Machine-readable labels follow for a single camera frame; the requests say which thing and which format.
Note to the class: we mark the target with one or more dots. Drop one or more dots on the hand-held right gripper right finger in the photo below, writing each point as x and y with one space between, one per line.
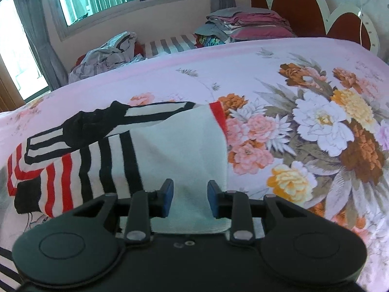
212 198

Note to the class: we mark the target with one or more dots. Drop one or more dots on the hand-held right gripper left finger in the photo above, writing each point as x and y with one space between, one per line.
167 195

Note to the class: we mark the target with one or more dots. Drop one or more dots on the red black white striped sweater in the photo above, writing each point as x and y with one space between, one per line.
179 146

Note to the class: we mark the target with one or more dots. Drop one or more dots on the pile of folded pink clothes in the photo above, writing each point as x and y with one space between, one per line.
258 24

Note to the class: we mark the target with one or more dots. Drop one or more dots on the grey white striped cloth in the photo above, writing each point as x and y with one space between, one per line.
170 45

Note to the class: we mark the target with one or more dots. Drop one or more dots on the pink floral bed sheet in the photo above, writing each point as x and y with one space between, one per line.
304 76

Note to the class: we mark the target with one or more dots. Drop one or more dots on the crumpled grey cloth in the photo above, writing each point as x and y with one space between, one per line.
103 54

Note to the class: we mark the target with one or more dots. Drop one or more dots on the colourful patterned cloth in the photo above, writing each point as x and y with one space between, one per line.
211 41

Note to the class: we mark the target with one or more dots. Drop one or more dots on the black white striped cloth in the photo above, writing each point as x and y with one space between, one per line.
6 267

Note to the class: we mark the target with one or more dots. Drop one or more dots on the brown wooden door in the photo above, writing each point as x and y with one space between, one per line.
7 91

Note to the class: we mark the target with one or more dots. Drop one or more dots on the white and brown headboard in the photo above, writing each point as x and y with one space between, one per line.
294 3

